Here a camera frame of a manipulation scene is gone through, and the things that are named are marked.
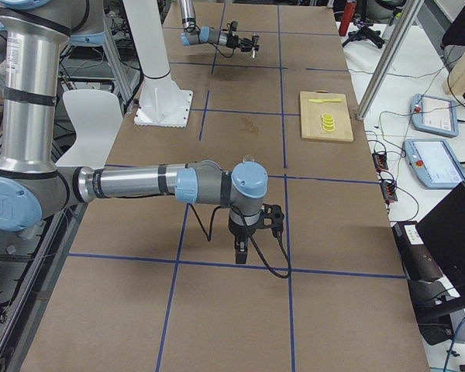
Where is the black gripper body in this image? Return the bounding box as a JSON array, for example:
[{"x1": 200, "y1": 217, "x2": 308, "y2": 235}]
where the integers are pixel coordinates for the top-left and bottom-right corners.
[
  {"x1": 228, "y1": 211, "x2": 256, "y2": 264},
  {"x1": 228, "y1": 33, "x2": 251, "y2": 52}
]

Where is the clear glass shaker cup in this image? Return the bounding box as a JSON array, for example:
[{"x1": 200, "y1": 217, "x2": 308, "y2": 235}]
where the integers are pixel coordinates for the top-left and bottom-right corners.
[{"x1": 242, "y1": 155, "x2": 255, "y2": 163}]

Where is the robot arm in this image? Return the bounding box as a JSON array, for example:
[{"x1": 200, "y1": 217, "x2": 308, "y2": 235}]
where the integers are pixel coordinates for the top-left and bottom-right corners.
[
  {"x1": 0, "y1": 1, "x2": 267, "y2": 264},
  {"x1": 178, "y1": 0, "x2": 260, "y2": 59}
]

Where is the bamboo cutting board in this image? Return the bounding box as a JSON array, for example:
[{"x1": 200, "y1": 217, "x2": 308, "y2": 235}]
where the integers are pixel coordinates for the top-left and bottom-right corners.
[{"x1": 299, "y1": 91, "x2": 353, "y2": 143}]

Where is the yellow plastic knife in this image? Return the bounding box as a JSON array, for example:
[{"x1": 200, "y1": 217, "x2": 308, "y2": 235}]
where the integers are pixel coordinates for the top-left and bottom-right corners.
[{"x1": 307, "y1": 98, "x2": 343, "y2": 104}]

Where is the red cylinder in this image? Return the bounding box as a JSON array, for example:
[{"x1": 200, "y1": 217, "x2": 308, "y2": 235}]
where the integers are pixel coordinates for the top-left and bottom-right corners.
[{"x1": 339, "y1": 0, "x2": 357, "y2": 36}]

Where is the black folded tripod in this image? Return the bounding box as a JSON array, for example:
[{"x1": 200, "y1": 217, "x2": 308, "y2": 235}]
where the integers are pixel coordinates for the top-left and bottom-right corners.
[{"x1": 342, "y1": 26, "x2": 385, "y2": 49}]

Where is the white plastic chair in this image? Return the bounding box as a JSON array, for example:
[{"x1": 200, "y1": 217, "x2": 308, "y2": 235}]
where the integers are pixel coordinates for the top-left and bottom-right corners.
[{"x1": 56, "y1": 89, "x2": 123, "y2": 169}]

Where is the grey teach pendant near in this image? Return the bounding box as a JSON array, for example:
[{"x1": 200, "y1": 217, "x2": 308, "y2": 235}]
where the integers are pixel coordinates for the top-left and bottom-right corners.
[{"x1": 403, "y1": 139, "x2": 465, "y2": 190}]

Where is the grey teach pendant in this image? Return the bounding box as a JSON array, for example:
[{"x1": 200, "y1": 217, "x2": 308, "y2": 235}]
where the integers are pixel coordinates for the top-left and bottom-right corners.
[
  {"x1": 403, "y1": 139, "x2": 465, "y2": 190},
  {"x1": 410, "y1": 94, "x2": 459, "y2": 138}
]

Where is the black laptop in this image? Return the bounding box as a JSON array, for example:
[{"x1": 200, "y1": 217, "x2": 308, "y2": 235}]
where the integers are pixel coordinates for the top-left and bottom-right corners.
[{"x1": 416, "y1": 182, "x2": 465, "y2": 288}]

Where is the grey teach pendant far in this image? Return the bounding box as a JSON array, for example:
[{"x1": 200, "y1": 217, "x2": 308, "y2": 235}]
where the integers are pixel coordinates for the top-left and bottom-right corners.
[{"x1": 410, "y1": 94, "x2": 459, "y2": 138}]

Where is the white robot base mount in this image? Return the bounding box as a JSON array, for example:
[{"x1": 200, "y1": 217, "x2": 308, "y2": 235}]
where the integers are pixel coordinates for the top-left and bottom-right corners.
[{"x1": 123, "y1": 0, "x2": 193, "y2": 128}]

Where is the aluminium frame post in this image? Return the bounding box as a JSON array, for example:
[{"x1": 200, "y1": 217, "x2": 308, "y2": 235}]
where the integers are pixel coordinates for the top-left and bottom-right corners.
[{"x1": 356, "y1": 0, "x2": 424, "y2": 121}]

